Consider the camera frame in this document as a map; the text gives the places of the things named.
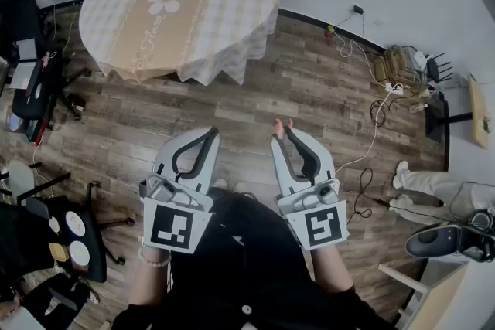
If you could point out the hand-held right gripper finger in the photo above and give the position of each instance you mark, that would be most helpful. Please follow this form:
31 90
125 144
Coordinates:
323 162
280 170

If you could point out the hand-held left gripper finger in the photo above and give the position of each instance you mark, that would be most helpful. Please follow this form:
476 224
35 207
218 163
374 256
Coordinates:
164 160
209 166

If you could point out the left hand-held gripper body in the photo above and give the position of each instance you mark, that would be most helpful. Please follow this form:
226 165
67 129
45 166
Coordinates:
170 228

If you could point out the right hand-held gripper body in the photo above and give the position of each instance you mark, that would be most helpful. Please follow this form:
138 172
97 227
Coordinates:
323 230

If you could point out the small pink object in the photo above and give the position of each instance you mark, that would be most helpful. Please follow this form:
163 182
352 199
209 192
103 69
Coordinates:
279 127

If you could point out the person's right forearm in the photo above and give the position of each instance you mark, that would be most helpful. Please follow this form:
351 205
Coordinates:
328 270

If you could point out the person's left forearm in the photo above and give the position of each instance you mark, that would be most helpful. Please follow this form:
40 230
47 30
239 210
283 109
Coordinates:
149 282

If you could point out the person's white shoe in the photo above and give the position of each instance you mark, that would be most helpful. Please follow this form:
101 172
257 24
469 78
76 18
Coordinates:
240 187
220 183

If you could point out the black office chair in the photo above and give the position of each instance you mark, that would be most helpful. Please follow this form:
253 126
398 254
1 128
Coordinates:
93 235
31 96

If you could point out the person's black clothing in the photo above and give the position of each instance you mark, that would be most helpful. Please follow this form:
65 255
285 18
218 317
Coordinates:
247 262

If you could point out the round white disc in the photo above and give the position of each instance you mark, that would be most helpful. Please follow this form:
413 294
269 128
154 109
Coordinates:
75 223
54 224
79 253

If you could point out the white power strip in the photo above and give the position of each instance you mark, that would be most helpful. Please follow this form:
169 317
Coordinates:
393 88

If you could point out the clear plastic bottle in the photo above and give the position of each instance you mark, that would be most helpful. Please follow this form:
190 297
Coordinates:
418 107

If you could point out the tan square box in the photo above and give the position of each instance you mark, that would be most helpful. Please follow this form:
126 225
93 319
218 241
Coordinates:
58 251

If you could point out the black floor stand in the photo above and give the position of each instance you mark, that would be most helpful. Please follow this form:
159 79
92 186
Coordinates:
439 120

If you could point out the wooden crate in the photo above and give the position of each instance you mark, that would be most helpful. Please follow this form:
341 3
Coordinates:
398 63

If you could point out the round table with checkered cloth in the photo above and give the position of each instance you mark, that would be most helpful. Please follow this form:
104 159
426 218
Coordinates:
170 35

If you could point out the small red yellow plug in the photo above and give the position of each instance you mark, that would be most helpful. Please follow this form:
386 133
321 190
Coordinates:
330 31

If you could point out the white seat chair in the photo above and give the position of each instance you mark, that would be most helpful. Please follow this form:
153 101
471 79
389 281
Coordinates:
19 177

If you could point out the black router with antennas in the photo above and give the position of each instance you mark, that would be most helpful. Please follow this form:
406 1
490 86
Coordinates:
439 67

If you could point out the light wooden board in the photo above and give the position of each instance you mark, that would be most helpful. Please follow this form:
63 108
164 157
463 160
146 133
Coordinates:
479 112

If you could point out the black wall charger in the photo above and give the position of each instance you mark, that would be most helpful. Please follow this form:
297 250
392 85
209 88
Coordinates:
358 9

